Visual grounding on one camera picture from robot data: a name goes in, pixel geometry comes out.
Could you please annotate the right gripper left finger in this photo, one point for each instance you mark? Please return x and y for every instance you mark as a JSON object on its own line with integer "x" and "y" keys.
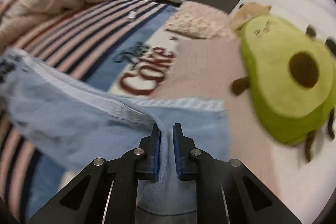
{"x": 105, "y": 191}

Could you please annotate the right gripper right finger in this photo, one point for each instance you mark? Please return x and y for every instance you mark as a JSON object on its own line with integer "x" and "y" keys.
{"x": 227, "y": 191}

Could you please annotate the light blue denim pants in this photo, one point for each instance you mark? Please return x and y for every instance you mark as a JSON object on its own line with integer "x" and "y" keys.
{"x": 75, "y": 123}

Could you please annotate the pink knitted pillow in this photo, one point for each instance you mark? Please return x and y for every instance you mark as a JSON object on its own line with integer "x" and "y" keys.
{"x": 206, "y": 68}

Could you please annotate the green avocado plush toy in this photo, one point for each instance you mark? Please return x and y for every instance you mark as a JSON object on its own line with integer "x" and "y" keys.
{"x": 291, "y": 79}

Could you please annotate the striped Diet Coke blanket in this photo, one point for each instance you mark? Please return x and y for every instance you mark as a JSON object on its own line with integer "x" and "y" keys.
{"x": 96, "y": 45}

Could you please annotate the floral pillow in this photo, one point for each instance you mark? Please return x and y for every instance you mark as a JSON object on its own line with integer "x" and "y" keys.
{"x": 199, "y": 21}

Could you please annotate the small white box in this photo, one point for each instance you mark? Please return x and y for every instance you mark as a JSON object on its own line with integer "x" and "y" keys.
{"x": 132, "y": 16}

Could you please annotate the tan bear plush toy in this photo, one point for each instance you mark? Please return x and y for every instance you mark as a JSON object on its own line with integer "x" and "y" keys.
{"x": 247, "y": 11}

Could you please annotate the white bed headboard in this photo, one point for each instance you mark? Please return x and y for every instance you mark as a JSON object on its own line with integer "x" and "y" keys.
{"x": 318, "y": 13}

